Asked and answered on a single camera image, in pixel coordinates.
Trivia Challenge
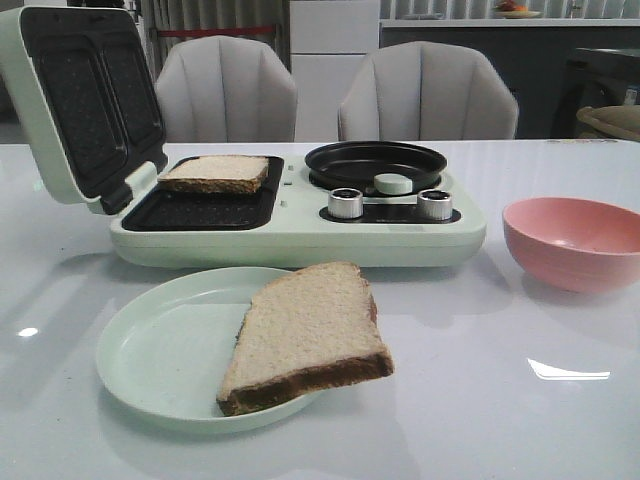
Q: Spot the right silver control knob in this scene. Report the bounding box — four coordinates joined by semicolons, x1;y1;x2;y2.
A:
416;189;453;221

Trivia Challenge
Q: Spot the left silver control knob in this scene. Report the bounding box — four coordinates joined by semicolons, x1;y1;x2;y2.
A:
327;188;364;220

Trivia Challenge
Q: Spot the dark counter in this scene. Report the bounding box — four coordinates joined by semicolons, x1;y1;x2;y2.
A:
380;18;639;139

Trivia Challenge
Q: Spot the fruit plate on counter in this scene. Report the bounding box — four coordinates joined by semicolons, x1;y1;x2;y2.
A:
493;0;541;19

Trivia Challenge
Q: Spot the bread slice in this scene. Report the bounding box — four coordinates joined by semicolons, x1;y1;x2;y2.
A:
216;261;394;416
158;155;269;194

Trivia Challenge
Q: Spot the grey chair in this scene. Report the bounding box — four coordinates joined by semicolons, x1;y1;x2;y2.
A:
155;36;298;143
337;41;519;141

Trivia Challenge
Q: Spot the green breakfast maker lid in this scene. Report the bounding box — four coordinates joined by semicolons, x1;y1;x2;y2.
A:
1;6;167;215

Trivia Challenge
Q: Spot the pink bowl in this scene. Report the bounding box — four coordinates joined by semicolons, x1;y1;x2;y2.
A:
502;197;639;293

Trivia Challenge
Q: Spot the right grey chair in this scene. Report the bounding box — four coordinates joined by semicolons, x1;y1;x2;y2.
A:
337;41;519;141

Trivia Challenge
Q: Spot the light green plate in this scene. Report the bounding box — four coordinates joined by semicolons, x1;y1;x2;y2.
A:
96;267;317;435

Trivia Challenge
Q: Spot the tan cushion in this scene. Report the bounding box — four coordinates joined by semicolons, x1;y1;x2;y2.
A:
576;105;639;141

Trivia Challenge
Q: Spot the white cabinet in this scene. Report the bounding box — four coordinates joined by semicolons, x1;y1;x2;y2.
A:
289;1;380;142

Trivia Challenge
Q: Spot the left grey chair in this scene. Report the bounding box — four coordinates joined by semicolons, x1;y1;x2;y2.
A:
155;36;298;143

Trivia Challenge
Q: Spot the black round frying pan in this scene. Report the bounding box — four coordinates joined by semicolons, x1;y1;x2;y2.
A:
305;141;447;197

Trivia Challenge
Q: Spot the green breakfast maker base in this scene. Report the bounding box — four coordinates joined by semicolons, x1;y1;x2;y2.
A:
110;156;486;268

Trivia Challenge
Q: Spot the silver control knob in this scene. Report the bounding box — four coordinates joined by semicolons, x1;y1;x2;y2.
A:
416;189;453;221
327;188;364;220

